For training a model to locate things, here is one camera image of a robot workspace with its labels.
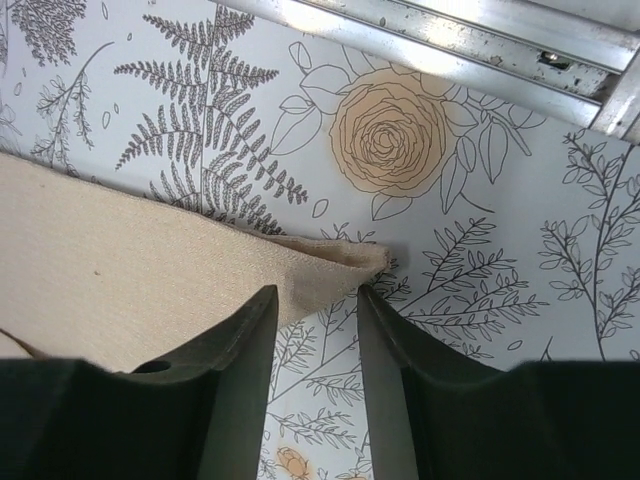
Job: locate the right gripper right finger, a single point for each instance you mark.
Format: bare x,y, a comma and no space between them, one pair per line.
434,413

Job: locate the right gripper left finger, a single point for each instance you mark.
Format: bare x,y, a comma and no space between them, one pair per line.
196,412

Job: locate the beige cloth napkin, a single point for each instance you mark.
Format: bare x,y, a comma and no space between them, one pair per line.
94,273

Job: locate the floral tablecloth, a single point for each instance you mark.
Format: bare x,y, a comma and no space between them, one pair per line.
513,236

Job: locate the aluminium frame rail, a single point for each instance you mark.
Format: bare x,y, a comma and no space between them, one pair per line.
559,64

